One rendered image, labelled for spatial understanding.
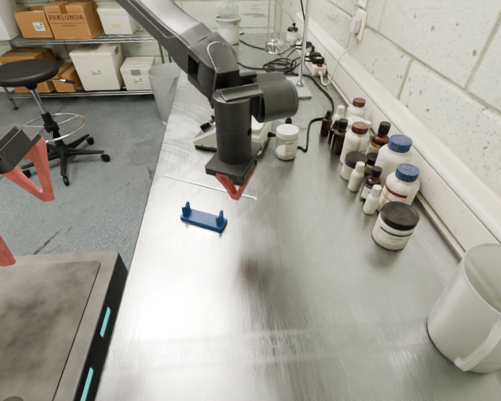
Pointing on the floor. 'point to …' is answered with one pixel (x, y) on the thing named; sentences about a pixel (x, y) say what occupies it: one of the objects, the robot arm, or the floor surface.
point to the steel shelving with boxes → (1, 13)
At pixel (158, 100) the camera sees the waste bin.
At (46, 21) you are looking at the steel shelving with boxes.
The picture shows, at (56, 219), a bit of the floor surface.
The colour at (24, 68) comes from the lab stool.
